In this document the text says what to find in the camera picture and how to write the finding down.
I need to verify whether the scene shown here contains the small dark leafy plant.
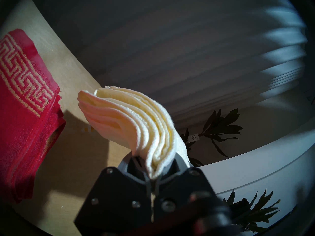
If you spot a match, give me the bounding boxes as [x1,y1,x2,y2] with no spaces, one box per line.
[223,189,281,233]

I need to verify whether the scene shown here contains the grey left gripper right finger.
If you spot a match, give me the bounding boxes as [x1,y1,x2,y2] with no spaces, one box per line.
[154,158,236,236]

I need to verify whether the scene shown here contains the cream dotted towel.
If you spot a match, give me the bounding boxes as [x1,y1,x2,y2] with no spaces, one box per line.
[78,86,190,180]

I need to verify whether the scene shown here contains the red towel with gold pattern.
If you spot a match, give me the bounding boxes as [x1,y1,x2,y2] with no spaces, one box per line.
[0,29,66,204]

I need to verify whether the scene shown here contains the brown pleated curtain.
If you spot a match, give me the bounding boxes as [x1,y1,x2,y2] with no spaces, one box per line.
[30,0,310,130]

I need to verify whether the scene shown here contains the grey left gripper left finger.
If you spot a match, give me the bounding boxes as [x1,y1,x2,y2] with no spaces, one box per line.
[74,156,155,236]

